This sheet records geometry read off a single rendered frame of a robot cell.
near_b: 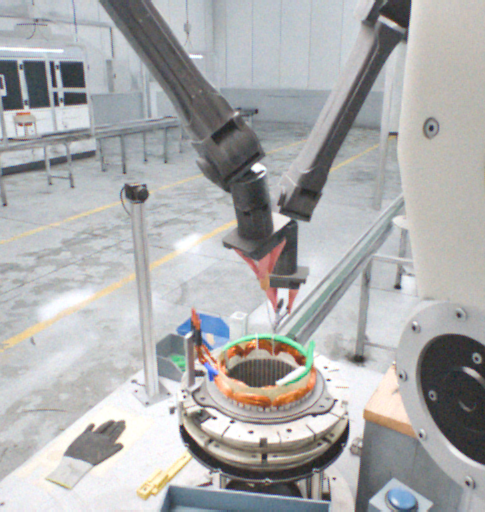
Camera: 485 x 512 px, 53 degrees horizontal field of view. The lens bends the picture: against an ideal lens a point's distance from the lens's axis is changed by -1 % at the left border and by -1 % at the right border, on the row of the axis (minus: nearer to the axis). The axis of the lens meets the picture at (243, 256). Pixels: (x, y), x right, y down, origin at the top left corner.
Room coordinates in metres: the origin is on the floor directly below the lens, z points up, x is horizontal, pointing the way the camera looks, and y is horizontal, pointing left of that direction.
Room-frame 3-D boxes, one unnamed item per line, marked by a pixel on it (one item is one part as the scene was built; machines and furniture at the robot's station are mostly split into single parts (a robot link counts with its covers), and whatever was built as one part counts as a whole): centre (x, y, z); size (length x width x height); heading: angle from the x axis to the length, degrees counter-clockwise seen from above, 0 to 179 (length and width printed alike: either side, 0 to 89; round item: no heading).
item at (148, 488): (0.90, 0.16, 0.80); 0.22 x 0.04 x 0.03; 146
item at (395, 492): (0.57, -0.24, 1.04); 0.04 x 0.04 x 0.01
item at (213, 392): (0.79, -0.04, 1.05); 0.22 x 0.22 x 0.12
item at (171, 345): (1.31, 0.20, 0.82); 0.16 x 0.14 x 0.07; 62
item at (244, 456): (0.65, 0.01, 1.05); 0.09 x 0.04 x 0.01; 57
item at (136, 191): (1.17, 0.26, 1.37); 0.06 x 0.04 x 0.04; 38
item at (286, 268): (0.95, -0.08, 1.28); 0.10 x 0.07 x 0.07; 75
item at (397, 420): (0.79, -0.36, 1.05); 0.20 x 0.19 x 0.02; 148
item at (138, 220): (1.18, 0.26, 1.07); 0.03 x 0.03 x 0.57; 38
